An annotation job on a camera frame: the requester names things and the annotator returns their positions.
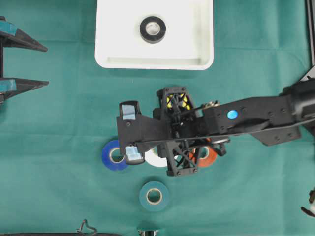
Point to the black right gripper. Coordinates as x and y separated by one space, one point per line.
179 155

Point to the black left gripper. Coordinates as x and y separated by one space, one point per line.
13 37

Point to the white tape roll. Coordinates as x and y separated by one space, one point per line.
152 158

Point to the black tape roll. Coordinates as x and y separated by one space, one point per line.
152 29

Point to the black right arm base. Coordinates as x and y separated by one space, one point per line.
310 5

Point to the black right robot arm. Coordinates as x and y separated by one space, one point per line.
272 120

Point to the yellow tape roll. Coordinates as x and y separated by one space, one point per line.
178 100

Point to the red tape roll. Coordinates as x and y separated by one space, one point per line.
207 157

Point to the blue tape roll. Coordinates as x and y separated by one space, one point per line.
112 158

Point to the teal green tape roll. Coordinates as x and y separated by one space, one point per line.
154 196

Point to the white plastic tray case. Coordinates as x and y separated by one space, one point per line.
188 43

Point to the green table cloth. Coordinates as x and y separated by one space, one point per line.
51 139

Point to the white black object right edge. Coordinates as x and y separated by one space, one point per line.
310 211

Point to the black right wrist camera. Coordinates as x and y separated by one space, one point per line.
138 133

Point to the metal camera mount bottom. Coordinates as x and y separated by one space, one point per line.
148 232

